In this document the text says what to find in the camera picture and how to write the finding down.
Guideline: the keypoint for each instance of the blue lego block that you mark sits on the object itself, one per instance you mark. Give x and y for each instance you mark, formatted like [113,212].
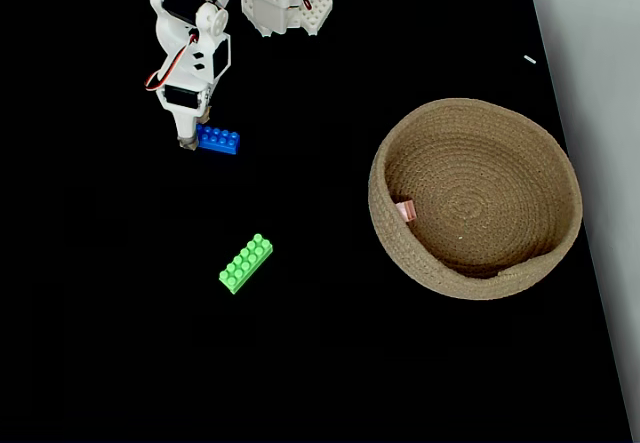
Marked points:
[220,140]

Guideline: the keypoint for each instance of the green lego block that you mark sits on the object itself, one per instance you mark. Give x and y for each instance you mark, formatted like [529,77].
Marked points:
[246,264]

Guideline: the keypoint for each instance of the pink lego block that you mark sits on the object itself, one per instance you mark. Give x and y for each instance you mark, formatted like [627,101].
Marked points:
[406,211]

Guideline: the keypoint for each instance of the small white scrap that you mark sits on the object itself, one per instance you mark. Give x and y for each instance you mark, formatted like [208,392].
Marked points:
[530,59]

